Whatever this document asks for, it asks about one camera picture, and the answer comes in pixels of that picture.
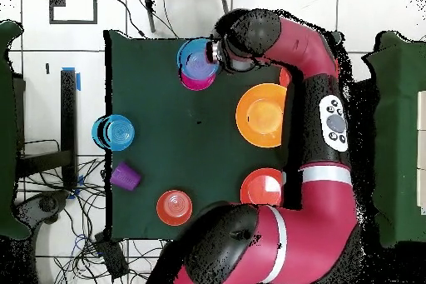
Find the small blue bowl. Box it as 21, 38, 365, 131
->
91, 114, 136, 152
176, 37, 221, 81

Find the small pink bowl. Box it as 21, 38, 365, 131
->
180, 71, 217, 92

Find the large orange bowl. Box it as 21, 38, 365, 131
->
240, 167, 286, 207
279, 66, 293, 87

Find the large yellow-orange bowl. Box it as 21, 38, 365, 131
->
235, 82, 288, 149

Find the purple cup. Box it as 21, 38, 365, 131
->
109, 162, 142, 192

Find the dark green table cloth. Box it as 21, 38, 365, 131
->
104, 29, 344, 242

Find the blue tape strip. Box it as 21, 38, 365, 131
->
61, 66, 82, 92

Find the small orange bowl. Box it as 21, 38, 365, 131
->
156, 189, 194, 227

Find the green cloth covered side table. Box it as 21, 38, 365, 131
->
362, 30, 426, 248
0, 19, 31, 240

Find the black office chair base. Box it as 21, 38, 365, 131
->
14, 190, 69, 227

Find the black power box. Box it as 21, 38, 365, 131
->
93, 232, 130, 281

